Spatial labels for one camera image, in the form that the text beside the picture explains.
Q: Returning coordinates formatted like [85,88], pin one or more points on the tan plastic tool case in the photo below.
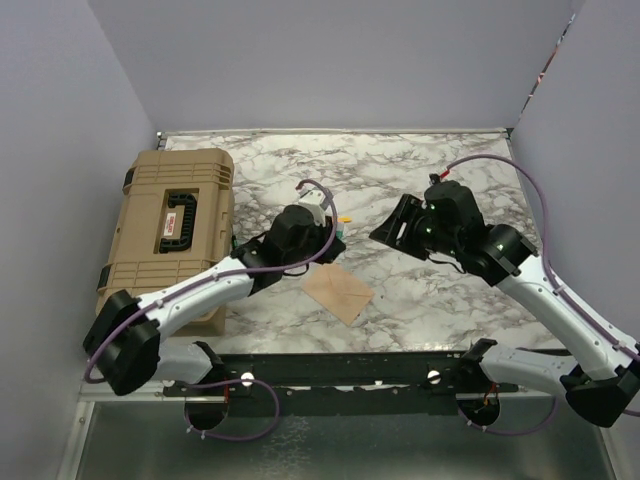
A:
[175,220]

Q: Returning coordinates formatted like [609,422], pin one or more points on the black metal base rail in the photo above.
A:
[343,384]

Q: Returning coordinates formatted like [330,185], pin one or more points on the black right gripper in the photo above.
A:
[408,209]

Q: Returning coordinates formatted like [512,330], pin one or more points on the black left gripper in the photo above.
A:
[324,232]

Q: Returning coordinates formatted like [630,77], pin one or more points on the tan paper envelope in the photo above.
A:
[339,292]

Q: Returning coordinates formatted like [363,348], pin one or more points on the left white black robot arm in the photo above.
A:
[126,344]

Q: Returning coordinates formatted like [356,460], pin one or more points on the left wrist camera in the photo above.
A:
[316,202]

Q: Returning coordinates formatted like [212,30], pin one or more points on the aluminium extrusion frame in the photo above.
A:
[101,393]

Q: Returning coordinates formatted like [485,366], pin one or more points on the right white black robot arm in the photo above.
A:
[596,378]

